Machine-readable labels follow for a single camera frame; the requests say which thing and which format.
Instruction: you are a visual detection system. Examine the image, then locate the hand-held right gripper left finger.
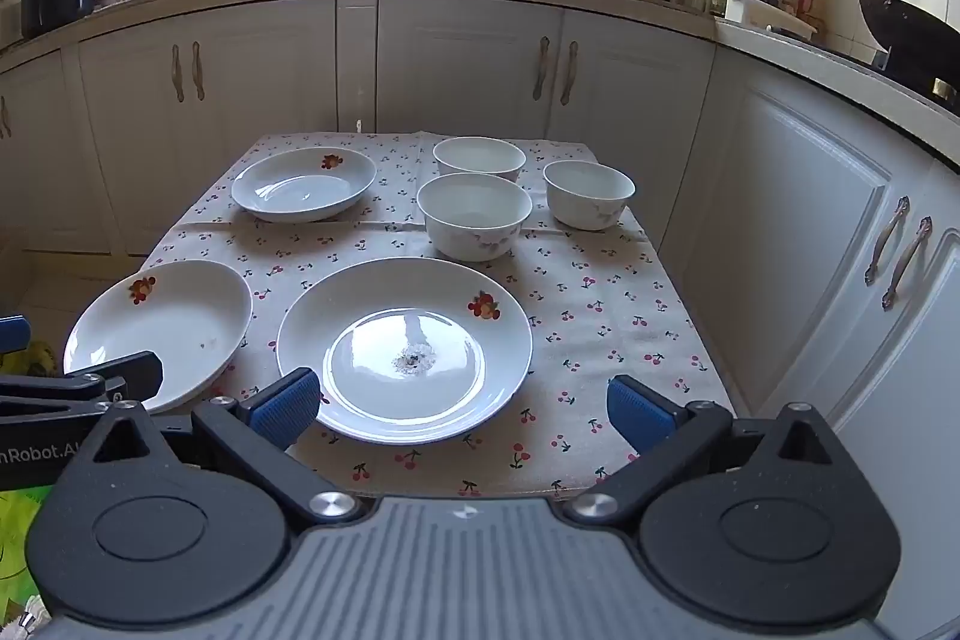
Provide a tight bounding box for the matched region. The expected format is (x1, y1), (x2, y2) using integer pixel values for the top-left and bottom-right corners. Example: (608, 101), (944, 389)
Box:
(90, 367), (359, 528)

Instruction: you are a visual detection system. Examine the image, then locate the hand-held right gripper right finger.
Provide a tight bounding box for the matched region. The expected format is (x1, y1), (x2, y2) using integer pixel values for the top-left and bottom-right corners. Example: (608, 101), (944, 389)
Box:
(566, 374), (833, 528)

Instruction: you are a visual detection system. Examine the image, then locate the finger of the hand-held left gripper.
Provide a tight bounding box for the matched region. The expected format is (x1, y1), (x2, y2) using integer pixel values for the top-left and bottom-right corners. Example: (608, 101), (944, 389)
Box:
(0, 315), (32, 357)
(0, 350), (164, 423)

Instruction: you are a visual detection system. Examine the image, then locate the white kitchen cabinet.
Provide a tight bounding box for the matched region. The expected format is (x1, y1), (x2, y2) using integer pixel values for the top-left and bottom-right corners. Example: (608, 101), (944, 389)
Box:
(0, 0), (960, 640)

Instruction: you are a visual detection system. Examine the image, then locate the yellow-green plastic bag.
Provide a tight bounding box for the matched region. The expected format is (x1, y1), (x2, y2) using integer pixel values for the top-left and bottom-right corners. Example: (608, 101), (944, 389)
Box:
(21, 342), (59, 380)

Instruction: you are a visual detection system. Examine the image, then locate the black wok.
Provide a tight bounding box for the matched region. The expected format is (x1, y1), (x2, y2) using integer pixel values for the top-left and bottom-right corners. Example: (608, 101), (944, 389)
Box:
(843, 0), (960, 90)

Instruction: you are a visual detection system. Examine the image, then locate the white plastic tray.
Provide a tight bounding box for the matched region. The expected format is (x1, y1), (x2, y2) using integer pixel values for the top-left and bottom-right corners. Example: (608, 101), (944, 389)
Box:
(723, 0), (819, 42)

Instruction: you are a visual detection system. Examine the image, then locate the white ceramic bowl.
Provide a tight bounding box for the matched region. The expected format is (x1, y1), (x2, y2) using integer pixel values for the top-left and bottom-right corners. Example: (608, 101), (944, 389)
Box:
(543, 160), (637, 232)
(416, 173), (534, 262)
(433, 136), (527, 184)

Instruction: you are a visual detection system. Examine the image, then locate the white fruit-print plate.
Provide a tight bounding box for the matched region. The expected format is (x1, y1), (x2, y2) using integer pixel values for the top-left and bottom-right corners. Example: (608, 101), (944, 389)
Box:
(277, 257), (534, 447)
(63, 259), (254, 415)
(230, 146), (378, 225)

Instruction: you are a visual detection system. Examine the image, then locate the cherry-print tablecloth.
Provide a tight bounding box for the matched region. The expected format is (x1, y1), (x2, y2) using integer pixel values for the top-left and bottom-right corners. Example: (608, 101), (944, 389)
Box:
(139, 130), (740, 500)

